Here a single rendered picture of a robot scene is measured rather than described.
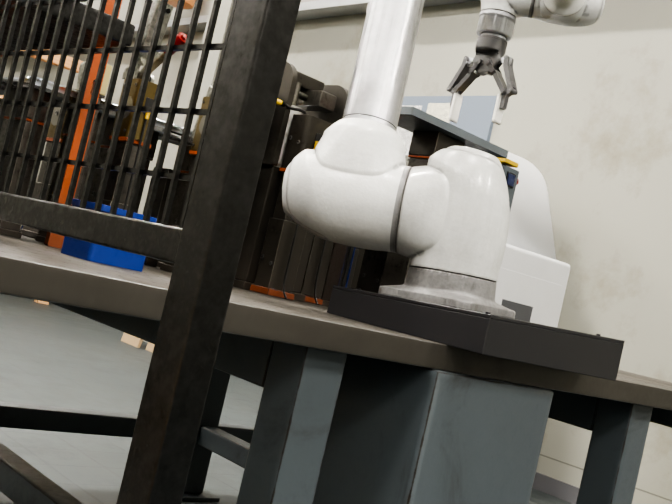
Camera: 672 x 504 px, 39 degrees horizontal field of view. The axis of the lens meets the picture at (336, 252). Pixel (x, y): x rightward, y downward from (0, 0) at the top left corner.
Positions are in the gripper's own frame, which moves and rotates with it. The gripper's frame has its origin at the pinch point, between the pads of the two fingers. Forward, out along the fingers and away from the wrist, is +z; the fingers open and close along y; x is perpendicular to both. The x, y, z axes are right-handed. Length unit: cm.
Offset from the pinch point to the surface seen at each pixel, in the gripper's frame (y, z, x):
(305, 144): -1, 21, 52
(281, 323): -56, 54, 96
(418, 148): -0.4, 12.5, 17.9
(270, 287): -1, 51, 52
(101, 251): -17, 51, 102
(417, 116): -8.5, 8.0, 29.3
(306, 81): 10.8, 5.6, 46.0
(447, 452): -59, 69, 60
